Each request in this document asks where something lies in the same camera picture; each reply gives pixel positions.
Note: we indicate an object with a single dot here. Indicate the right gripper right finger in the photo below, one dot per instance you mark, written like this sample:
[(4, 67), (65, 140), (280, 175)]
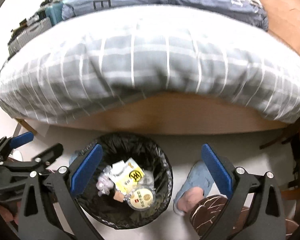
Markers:
[(266, 218)]

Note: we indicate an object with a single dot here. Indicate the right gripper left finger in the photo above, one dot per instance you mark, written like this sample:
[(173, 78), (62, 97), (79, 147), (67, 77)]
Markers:
[(67, 183)]

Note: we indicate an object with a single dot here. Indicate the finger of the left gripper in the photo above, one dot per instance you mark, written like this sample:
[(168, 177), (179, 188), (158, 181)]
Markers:
[(7, 145), (38, 163)]

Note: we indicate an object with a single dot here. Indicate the white red plastic bag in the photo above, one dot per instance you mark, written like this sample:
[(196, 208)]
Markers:
[(104, 183)]

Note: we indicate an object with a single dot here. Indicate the yellow rice cracker packet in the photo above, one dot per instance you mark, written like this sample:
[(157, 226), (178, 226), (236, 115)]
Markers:
[(125, 175)]

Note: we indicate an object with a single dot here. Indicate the yellow yogurt cup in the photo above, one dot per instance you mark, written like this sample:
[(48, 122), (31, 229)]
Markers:
[(140, 198)]

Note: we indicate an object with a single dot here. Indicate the black lined trash bin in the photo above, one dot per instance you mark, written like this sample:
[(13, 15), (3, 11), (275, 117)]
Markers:
[(158, 176)]

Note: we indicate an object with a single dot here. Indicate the brown paper tag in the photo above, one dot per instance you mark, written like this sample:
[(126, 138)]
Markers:
[(119, 196)]

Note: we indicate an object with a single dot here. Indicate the person's bare foot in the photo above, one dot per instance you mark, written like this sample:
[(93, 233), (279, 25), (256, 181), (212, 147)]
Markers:
[(190, 199)]

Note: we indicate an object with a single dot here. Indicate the blue slipper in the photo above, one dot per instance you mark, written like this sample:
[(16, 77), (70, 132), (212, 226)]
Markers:
[(199, 176)]

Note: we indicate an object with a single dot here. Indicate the grey checked bed sheet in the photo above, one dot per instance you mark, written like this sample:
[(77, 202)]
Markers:
[(107, 59)]

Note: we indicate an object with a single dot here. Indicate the grey suitcase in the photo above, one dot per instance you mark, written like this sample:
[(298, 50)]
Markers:
[(26, 35)]

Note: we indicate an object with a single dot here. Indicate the teal suitcase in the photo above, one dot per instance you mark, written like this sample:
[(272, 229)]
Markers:
[(54, 13)]

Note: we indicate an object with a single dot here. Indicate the wooden headboard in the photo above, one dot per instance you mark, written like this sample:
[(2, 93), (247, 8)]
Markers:
[(284, 21)]

